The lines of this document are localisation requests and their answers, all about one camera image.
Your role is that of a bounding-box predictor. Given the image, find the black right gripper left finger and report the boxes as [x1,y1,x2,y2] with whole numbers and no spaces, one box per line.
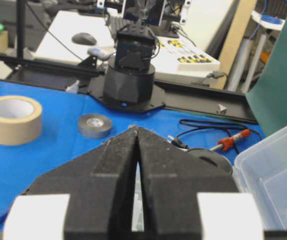
[24,127,138,240]

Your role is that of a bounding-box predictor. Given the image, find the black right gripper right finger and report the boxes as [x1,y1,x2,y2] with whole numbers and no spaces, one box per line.
[137,127,238,240]

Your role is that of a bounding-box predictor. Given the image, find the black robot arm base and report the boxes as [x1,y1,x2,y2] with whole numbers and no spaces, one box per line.
[87,23,166,113]

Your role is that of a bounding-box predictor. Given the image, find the black round disc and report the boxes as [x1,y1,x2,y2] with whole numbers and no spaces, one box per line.
[187,148,233,175]

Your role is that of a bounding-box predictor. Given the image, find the blue table mat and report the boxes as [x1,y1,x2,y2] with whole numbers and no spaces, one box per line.
[0,80,266,230]

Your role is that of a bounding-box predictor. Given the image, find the clear plastic storage box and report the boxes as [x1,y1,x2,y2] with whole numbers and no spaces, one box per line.
[233,126,287,231]

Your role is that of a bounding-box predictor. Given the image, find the beige masking tape roll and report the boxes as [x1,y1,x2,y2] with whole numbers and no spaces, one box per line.
[0,95,43,146]

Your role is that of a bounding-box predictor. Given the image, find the white box yellow labels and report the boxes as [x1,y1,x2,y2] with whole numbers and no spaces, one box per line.
[151,37,221,74]

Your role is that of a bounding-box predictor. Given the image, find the green board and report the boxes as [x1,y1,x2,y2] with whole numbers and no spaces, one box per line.
[245,19,287,137]

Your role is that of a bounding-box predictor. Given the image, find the black computer mouse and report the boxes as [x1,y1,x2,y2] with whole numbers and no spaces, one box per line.
[71,32,97,46]

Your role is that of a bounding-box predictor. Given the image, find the black cable on mat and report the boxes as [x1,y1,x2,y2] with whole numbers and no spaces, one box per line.
[167,118,263,155]

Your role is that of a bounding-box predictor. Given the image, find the grey duct tape roll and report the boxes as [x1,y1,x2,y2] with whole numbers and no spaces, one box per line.
[78,113,113,139]

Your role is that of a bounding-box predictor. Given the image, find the red black wire stripper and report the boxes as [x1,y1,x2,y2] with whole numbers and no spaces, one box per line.
[210,129,251,152]

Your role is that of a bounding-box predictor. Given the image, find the black aluminium rail frame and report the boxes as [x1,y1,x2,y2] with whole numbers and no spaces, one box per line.
[0,53,257,124]

